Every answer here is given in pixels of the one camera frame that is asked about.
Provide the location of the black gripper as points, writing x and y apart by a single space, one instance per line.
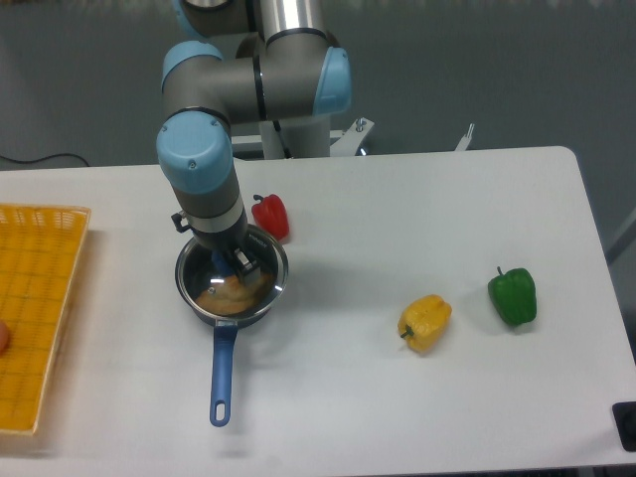
228 243

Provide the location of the glass pot lid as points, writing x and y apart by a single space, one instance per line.
196 265

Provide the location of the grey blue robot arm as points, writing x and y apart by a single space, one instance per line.
250 61

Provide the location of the bread in pot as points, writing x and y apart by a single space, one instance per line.
227 296

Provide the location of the red bell pepper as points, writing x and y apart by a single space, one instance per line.
270 214

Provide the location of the yellow bell pepper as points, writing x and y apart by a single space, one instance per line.
423 322

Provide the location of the yellow woven basket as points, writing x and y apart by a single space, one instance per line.
40 252

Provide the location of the green bell pepper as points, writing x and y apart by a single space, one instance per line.
514 296

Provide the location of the black device at table edge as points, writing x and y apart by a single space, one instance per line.
624 416

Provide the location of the blue saucepan with handle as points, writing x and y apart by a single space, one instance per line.
224 337

